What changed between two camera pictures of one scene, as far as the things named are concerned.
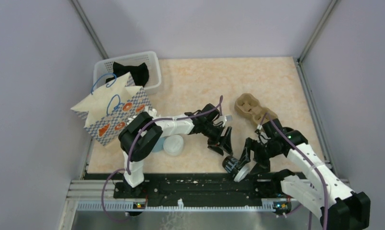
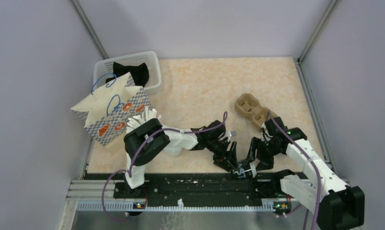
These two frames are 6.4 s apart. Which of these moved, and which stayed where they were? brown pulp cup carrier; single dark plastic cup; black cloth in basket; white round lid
Moved: single dark plastic cup
Stayed: white round lid; black cloth in basket; brown pulp cup carrier
